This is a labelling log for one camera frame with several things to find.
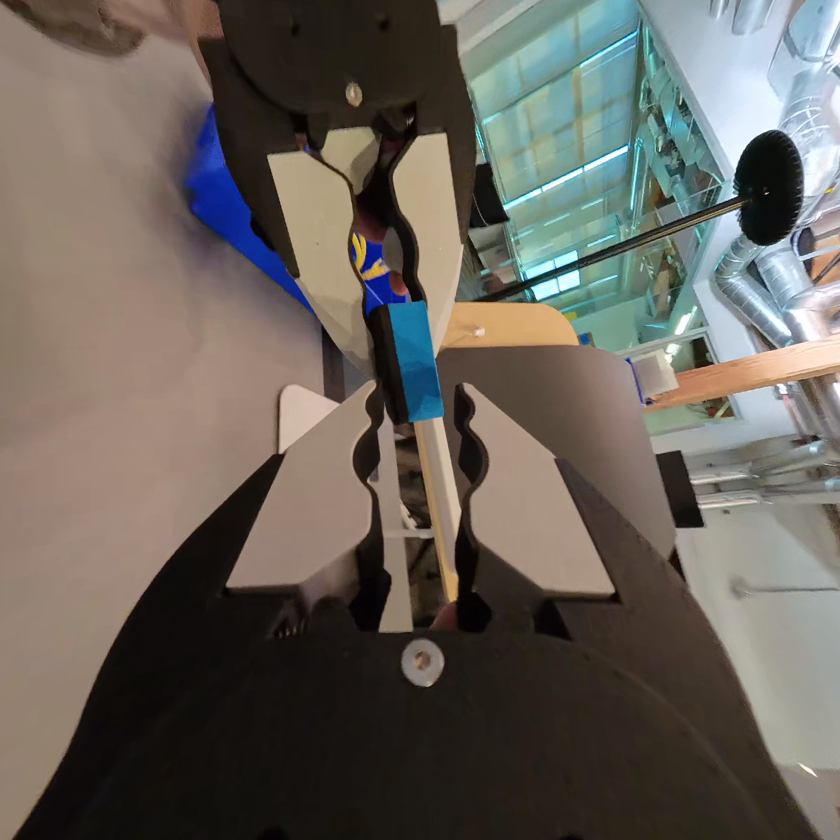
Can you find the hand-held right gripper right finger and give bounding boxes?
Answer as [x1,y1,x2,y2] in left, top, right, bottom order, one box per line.
[453,384,618,624]

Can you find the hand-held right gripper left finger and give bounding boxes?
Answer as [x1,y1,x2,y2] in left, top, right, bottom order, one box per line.
[226,381,392,624]

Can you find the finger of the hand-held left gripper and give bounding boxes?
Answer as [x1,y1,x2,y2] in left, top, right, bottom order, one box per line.
[269,132,395,366]
[381,125,463,349]

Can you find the blue plastic bin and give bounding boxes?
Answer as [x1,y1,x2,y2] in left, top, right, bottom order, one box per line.
[184,103,401,316]

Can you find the blue whiteboard eraser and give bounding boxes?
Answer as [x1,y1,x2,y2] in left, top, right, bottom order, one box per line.
[367,300,447,425]

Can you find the yellow item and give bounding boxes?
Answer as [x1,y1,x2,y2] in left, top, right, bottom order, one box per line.
[352,234,395,287]

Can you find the black backdrop board stand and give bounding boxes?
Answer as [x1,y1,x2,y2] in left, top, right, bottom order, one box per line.
[440,302,679,598]

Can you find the black laptop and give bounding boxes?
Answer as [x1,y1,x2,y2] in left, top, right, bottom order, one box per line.
[654,449,706,531]

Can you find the wooden ceiling post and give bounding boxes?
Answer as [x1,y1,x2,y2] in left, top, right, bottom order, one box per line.
[644,335,840,410]

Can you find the silver ceiling duct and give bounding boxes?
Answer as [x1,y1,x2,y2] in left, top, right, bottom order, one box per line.
[709,0,840,447]

